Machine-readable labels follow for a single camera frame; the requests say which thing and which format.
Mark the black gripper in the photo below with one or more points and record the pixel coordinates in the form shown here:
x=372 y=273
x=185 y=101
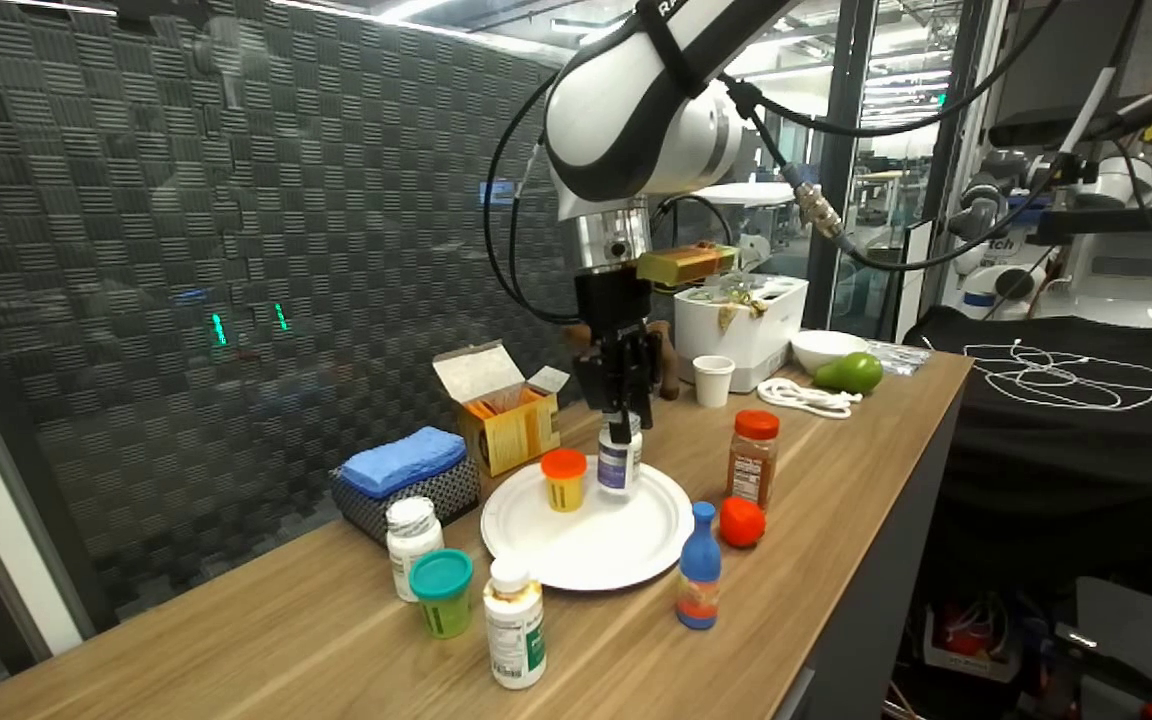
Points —
x=619 y=364

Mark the small orange lid jar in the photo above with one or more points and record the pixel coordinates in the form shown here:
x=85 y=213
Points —
x=566 y=477

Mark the orange lid spice jar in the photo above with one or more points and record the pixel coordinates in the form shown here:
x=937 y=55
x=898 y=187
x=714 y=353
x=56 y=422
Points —
x=754 y=453

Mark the white bottle dark label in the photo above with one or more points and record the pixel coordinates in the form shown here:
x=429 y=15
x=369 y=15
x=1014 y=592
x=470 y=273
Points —
x=415 y=528

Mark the white bottle green label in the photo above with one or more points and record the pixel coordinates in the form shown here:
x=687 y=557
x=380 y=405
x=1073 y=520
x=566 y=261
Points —
x=513 y=624

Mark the teal lid green jar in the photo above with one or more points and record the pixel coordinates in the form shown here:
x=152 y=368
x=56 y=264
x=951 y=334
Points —
x=440 y=591

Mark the white pill bottle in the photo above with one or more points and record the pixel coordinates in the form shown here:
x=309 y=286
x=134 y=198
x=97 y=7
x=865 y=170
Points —
x=619 y=459

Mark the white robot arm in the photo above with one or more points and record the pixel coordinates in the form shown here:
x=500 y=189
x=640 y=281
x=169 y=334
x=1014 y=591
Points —
x=629 y=116

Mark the white paper plate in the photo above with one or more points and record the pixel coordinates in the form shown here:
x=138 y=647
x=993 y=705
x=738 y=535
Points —
x=606 y=545

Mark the white paper cup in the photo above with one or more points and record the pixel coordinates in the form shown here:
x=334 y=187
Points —
x=714 y=380

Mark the yellow cardboard box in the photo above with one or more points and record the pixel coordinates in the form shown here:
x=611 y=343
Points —
x=500 y=408

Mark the white appliance base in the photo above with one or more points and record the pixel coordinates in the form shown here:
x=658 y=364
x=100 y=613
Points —
x=754 y=331

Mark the white bowl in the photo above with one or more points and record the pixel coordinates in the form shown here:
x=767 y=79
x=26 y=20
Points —
x=821 y=346

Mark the blue sponge on grey box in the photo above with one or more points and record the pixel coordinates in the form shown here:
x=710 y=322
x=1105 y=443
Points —
x=425 y=460

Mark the red strawberry toy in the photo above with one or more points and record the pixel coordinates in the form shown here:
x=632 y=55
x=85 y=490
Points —
x=743 y=520

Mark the blue toy bottle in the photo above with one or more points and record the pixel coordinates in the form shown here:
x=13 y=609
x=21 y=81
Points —
x=696 y=596

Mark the green pear toy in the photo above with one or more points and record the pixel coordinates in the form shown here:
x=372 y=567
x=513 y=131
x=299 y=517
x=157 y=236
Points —
x=850 y=374

